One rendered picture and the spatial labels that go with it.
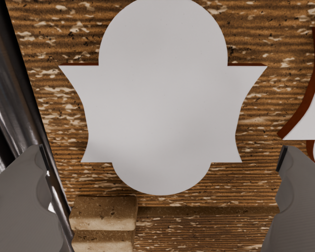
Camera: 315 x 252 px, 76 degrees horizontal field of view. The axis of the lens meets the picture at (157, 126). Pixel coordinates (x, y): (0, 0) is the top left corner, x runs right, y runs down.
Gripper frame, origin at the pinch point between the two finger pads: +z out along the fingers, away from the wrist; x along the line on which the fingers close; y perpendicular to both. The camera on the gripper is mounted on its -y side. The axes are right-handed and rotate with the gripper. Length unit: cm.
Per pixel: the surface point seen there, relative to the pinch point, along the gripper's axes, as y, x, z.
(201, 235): 15.4, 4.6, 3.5
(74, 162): 4.9, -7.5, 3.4
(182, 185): 6.6, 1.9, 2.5
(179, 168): 4.7, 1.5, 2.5
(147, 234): 15.1, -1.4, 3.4
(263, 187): 7.9, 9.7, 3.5
